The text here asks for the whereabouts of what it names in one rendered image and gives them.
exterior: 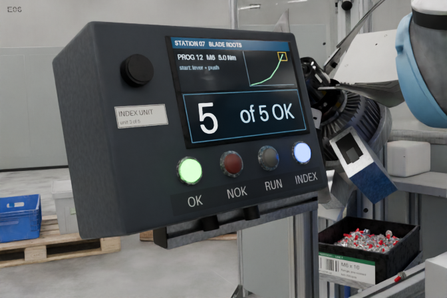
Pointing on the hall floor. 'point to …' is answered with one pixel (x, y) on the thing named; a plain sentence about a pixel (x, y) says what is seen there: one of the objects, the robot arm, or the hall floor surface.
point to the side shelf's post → (414, 213)
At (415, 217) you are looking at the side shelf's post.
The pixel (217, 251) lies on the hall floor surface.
